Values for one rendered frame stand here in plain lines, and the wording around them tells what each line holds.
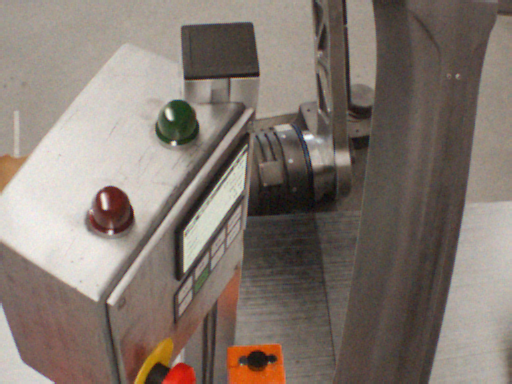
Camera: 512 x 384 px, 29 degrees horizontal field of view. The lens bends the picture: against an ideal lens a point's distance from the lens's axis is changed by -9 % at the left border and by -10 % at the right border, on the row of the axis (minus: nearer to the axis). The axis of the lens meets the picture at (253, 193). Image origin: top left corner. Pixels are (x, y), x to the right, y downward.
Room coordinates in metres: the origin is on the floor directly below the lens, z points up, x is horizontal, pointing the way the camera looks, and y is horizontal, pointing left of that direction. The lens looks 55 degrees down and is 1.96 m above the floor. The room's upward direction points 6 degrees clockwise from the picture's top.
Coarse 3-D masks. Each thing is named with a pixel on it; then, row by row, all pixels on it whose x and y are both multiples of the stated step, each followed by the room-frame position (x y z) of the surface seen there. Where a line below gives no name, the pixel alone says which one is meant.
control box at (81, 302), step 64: (128, 64) 0.43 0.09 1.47; (64, 128) 0.37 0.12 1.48; (128, 128) 0.38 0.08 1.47; (64, 192) 0.33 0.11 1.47; (128, 192) 0.33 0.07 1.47; (192, 192) 0.34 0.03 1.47; (0, 256) 0.29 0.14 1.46; (64, 256) 0.28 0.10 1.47; (128, 256) 0.29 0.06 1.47; (64, 320) 0.27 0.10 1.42; (128, 320) 0.27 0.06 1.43; (192, 320) 0.34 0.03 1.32
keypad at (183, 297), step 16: (240, 208) 0.39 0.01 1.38; (224, 224) 0.37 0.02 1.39; (240, 224) 0.40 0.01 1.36; (224, 240) 0.38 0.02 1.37; (208, 256) 0.36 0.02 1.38; (192, 272) 0.34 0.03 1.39; (208, 272) 0.36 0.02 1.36; (192, 288) 0.34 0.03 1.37; (176, 304) 0.32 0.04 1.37; (176, 320) 0.32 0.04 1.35
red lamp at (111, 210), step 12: (96, 192) 0.32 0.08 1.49; (108, 192) 0.32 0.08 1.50; (120, 192) 0.32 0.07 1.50; (96, 204) 0.31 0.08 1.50; (108, 204) 0.31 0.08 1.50; (120, 204) 0.31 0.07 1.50; (96, 216) 0.30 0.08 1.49; (108, 216) 0.30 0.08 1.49; (120, 216) 0.30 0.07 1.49; (132, 216) 0.31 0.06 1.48; (96, 228) 0.30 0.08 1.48; (108, 228) 0.30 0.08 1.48; (120, 228) 0.30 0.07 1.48
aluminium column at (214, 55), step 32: (192, 32) 0.44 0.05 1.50; (224, 32) 0.44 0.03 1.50; (192, 64) 0.41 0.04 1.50; (224, 64) 0.41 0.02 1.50; (256, 64) 0.41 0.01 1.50; (192, 96) 0.40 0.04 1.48; (256, 96) 0.41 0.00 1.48; (224, 288) 0.40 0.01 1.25; (224, 320) 0.40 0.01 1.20; (192, 352) 0.40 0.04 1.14; (224, 352) 0.41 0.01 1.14
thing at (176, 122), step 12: (168, 108) 0.38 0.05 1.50; (180, 108) 0.38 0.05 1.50; (192, 108) 0.38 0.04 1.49; (168, 120) 0.37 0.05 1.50; (180, 120) 0.37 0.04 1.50; (192, 120) 0.37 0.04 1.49; (156, 132) 0.37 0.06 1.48; (168, 132) 0.37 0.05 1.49; (180, 132) 0.37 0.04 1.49; (192, 132) 0.37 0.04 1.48; (168, 144) 0.36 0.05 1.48; (180, 144) 0.36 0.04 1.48; (192, 144) 0.37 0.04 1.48
